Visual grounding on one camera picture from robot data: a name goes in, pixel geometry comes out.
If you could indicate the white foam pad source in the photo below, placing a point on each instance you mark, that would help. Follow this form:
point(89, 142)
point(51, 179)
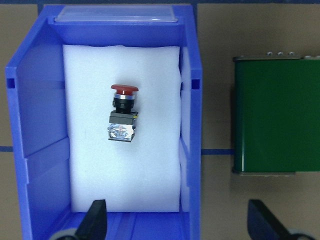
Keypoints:
point(138, 176)

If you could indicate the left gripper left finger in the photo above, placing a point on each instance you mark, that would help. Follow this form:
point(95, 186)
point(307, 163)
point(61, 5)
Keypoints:
point(94, 224)

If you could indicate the blue source bin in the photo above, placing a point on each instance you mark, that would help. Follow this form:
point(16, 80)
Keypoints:
point(35, 86)

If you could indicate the green conveyor belt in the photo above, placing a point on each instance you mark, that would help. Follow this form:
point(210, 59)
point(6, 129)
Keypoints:
point(277, 114)

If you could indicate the red push button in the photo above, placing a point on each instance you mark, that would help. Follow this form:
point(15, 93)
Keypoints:
point(122, 120)

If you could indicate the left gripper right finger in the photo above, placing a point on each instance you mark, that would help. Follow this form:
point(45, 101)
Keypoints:
point(262, 224)

